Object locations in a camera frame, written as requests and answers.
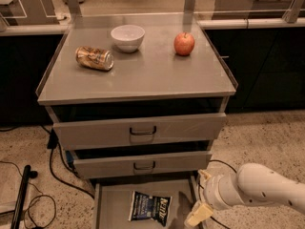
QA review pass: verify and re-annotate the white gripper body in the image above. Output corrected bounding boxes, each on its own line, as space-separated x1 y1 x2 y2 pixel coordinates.
202 174 238 210

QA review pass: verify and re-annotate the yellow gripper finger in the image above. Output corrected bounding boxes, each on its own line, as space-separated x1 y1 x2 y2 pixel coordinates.
198 169 212 180
184 201 214 227

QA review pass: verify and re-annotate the blue chip bag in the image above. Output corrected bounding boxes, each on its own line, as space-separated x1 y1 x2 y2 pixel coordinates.
129 191 172 227

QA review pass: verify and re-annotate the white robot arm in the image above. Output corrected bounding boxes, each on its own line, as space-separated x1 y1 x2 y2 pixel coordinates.
184 163 305 228

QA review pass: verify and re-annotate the top grey drawer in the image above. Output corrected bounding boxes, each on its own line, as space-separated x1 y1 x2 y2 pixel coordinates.
53 113 226 150

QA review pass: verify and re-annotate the grey drawer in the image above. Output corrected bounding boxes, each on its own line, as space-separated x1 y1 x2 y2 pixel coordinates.
92 175 207 229
53 113 226 150
73 151 212 178

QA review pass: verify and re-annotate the bottom grey drawer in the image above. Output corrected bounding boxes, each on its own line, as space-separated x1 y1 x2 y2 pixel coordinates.
92 175 207 229

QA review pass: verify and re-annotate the middle grey drawer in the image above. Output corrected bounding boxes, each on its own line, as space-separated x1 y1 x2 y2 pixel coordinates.
73 151 212 178

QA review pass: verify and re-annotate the grey drawer cabinet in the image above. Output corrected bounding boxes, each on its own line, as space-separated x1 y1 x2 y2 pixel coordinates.
35 12 238 189

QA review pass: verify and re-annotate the red apple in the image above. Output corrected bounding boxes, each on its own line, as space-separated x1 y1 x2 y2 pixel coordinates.
173 32 195 56

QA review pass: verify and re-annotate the white ceramic bowl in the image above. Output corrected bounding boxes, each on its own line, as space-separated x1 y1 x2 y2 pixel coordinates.
111 25 145 52

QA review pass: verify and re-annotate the gold soda can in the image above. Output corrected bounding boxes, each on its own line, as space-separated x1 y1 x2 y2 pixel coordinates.
75 46 114 72

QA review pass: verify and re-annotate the black pole stand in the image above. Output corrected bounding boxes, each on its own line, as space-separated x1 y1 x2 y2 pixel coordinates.
10 165 37 229

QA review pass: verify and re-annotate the black floor cable right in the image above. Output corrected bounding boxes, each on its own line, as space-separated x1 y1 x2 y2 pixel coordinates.
197 159 238 229

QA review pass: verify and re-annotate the black floor cable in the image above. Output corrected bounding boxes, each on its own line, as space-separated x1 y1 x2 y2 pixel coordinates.
197 159 238 229
39 124 95 200

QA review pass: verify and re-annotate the black floor cable left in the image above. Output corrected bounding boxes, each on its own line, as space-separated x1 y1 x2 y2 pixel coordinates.
39 124 95 200

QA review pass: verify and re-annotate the thin black looped cable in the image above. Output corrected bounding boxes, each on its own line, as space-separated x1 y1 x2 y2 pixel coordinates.
0 159 57 229

